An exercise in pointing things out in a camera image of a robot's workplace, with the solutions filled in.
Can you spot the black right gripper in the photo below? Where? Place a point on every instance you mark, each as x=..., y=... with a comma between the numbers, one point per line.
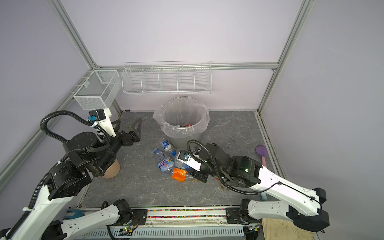
x=198, y=175

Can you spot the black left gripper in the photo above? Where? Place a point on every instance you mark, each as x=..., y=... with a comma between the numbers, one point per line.
x=127, y=141

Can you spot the orange label bottle yellow cap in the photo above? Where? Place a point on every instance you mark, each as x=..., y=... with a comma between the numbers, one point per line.
x=181, y=175

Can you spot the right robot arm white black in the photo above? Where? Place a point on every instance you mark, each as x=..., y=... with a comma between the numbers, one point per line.
x=243, y=175

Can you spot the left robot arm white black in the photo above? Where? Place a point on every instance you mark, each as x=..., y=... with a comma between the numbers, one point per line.
x=88, y=155

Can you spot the clear plastic bin liner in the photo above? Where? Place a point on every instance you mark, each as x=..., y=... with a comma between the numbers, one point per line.
x=181, y=117

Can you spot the grey mesh waste bin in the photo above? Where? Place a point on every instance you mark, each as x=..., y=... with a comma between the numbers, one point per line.
x=183, y=132

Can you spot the clear bottle blue label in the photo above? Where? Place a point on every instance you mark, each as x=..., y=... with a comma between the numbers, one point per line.
x=181, y=165

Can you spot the clear bottle colourful label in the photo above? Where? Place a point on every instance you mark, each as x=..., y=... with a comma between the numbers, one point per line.
x=164, y=162

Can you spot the small bottle dark blue cap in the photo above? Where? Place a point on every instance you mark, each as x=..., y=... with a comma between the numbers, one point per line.
x=168, y=148

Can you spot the green plant in beige pot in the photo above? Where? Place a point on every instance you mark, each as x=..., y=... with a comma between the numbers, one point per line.
x=112, y=171

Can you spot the teal garden trowel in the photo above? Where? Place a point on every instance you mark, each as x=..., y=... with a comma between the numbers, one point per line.
x=264, y=197

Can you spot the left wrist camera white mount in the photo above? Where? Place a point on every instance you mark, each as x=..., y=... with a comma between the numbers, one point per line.
x=102, y=118

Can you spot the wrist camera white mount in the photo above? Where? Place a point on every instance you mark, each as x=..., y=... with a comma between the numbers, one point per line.
x=186, y=158
x=102, y=118

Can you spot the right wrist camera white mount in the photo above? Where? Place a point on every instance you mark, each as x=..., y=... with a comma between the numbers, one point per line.
x=186, y=158

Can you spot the white mesh wall basket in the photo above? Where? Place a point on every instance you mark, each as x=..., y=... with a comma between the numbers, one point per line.
x=99, y=90

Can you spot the white wire wall shelf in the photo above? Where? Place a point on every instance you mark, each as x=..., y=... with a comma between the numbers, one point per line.
x=167, y=77

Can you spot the black rail with coloured strip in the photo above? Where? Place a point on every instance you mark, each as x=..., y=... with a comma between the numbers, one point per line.
x=195, y=216

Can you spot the aluminium frame enclosure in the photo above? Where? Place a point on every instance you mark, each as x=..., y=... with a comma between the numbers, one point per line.
x=40, y=64

